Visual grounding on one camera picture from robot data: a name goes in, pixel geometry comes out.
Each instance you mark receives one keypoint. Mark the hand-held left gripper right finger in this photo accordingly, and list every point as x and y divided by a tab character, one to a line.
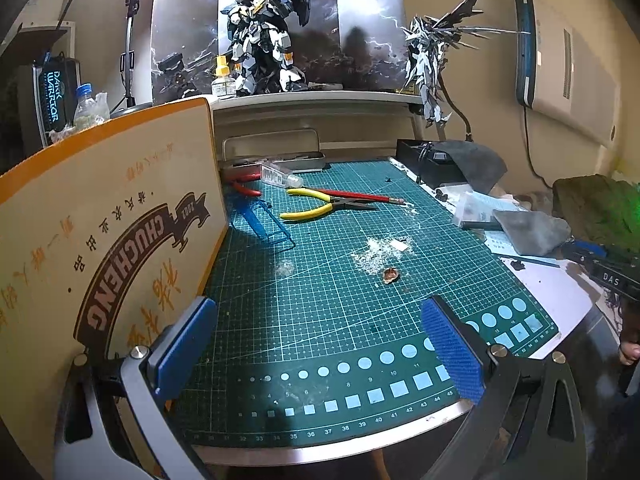
450	350

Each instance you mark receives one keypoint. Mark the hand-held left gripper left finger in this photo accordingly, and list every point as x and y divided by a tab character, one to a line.
185	345

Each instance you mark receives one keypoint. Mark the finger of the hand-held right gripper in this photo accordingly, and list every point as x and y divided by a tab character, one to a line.
582	251

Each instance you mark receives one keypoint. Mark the orange and white cardboard box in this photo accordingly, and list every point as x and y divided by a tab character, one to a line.
125	210

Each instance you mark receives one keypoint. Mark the person's right hand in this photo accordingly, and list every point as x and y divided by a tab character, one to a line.
630	352

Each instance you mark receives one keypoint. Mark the olive green cloth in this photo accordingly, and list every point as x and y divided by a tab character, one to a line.
595	205

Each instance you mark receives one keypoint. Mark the printed paper sheet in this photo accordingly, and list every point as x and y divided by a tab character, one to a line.
500	246

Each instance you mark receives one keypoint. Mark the brown nut shell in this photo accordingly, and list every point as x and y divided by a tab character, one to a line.
391	275

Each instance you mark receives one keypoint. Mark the clear plastic parts bag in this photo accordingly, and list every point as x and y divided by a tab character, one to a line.
475	207

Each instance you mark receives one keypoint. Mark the white plastic shavings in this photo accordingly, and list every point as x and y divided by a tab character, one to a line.
380	252

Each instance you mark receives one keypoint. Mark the green cutting mat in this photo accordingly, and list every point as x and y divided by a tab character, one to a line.
325	310

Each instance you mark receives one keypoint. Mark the blue plastic sprue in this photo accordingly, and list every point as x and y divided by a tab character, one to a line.
260	222

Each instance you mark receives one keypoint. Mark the red craft knife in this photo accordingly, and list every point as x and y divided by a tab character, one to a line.
360	196

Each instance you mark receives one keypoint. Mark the black box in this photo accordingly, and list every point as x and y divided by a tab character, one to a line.
412	157

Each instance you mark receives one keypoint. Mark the clear plastic tube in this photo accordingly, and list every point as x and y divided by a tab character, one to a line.
280	175

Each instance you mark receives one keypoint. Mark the metal tin box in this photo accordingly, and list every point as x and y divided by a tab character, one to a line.
270	145

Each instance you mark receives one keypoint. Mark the silver winged robot model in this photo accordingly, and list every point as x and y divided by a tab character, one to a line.
425	60

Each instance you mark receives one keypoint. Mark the green drink bottle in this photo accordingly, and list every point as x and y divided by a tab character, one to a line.
87	110

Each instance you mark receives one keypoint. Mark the yellow-capped glue bottle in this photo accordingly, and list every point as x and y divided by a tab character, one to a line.
222	82

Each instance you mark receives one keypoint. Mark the white desk shelf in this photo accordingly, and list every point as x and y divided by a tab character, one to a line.
325	102

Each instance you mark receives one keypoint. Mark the black computer case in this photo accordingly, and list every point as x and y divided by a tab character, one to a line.
50	100

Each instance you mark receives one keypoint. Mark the dark and white robot model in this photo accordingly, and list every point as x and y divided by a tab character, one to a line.
265	40

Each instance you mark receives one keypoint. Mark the stormy sky backdrop panels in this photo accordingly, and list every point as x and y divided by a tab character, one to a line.
360	10

